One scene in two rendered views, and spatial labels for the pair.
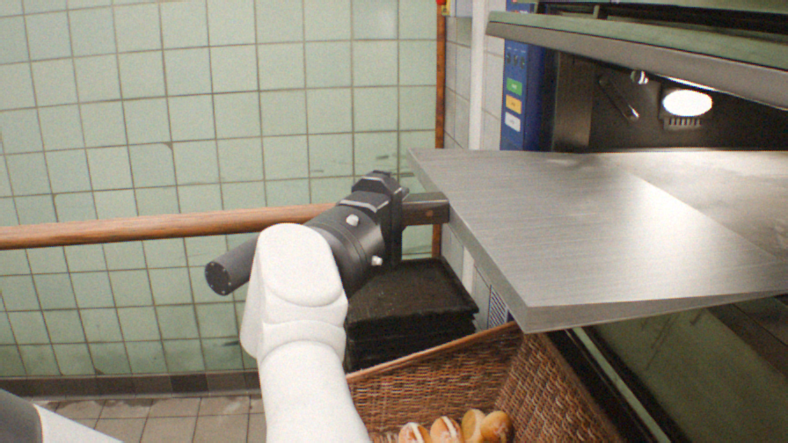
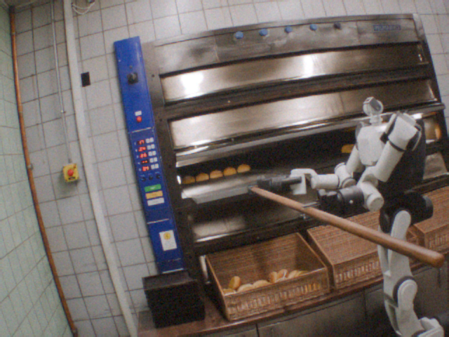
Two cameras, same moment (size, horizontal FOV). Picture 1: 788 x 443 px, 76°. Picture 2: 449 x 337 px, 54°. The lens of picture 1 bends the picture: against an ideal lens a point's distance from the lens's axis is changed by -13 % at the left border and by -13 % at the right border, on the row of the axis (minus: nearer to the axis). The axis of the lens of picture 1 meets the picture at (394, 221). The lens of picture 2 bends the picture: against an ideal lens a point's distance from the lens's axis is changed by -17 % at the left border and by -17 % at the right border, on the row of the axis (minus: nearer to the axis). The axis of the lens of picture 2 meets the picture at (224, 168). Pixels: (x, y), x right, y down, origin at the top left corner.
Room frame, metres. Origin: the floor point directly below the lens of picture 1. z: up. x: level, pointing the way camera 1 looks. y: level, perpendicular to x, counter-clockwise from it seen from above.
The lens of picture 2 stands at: (0.74, 2.52, 1.49)
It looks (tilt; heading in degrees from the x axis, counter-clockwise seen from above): 4 degrees down; 271
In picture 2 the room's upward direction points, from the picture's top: 11 degrees counter-clockwise
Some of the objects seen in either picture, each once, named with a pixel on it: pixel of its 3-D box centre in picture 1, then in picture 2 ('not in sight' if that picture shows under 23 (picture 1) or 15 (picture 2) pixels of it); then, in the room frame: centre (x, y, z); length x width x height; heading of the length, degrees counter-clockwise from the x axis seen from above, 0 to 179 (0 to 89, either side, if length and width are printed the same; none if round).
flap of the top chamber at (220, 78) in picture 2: not in sight; (311, 64); (0.16, -0.45, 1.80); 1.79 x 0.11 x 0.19; 9
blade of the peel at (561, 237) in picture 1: (574, 201); (243, 186); (0.71, -0.24, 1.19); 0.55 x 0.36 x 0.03; 10
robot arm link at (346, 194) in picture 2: not in sight; (335, 203); (0.43, 0.85, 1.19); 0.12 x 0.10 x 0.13; 10
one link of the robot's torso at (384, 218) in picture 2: not in sight; (405, 208); (0.00, 0.40, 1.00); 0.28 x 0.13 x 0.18; 10
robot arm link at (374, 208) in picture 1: (359, 238); (271, 186); (0.58, 0.04, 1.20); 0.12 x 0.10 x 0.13; 155
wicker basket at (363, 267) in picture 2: not in sight; (363, 245); (0.10, -0.19, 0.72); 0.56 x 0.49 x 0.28; 7
